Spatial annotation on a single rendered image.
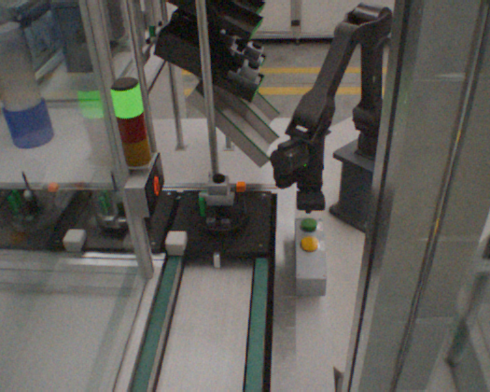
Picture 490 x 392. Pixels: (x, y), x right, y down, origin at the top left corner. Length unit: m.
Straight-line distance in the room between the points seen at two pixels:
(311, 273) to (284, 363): 0.24
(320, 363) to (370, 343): 0.89
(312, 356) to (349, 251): 0.34
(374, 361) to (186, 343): 0.87
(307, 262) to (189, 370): 0.35
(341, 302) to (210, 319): 0.31
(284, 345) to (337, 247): 0.42
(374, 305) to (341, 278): 1.07
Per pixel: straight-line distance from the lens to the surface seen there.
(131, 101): 0.86
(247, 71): 1.30
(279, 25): 5.24
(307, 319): 1.15
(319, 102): 1.03
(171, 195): 1.34
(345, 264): 1.28
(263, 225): 1.21
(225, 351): 1.02
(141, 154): 0.91
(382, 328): 0.18
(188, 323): 1.08
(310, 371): 1.07
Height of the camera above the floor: 1.74
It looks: 37 degrees down
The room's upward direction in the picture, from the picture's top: 3 degrees counter-clockwise
